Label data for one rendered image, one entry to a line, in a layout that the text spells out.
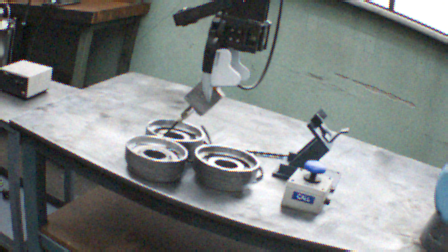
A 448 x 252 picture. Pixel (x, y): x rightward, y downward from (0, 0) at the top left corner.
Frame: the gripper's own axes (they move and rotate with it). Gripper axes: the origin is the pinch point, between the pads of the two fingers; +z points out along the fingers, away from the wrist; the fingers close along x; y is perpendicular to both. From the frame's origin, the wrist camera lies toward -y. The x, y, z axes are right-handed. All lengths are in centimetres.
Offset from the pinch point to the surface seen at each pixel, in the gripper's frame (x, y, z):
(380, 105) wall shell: 158, 32, 26
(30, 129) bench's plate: -12.4, -32.6, 13.1
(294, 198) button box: -5.7, 18.9, 11.3
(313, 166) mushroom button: -3.7, 20.3, 6.0
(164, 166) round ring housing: -11.4, -1.1, 10.0
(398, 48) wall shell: 158, 37, -5
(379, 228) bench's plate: -5.3, 36.8, 13.3
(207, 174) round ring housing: -7.0, 4.6, 10.8
